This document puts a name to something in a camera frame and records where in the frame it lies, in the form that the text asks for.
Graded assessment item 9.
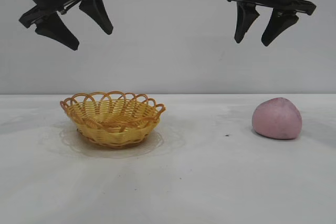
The yellow orange woven basket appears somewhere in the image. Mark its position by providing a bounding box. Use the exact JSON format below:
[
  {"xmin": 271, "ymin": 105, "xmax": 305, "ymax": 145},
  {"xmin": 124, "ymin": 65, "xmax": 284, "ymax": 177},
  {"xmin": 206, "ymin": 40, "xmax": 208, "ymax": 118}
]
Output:
[{"xmin": 59, "ymin": 90, "xmax": 166, "ymax": 150}]

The pink round bun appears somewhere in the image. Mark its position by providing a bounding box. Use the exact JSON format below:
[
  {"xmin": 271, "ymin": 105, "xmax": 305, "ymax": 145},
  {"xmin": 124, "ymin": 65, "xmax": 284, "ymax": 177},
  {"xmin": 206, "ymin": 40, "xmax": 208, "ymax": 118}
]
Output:
[{"xmin": 252, "ymin": 97, "xmax": 303, "ymax": 140}]

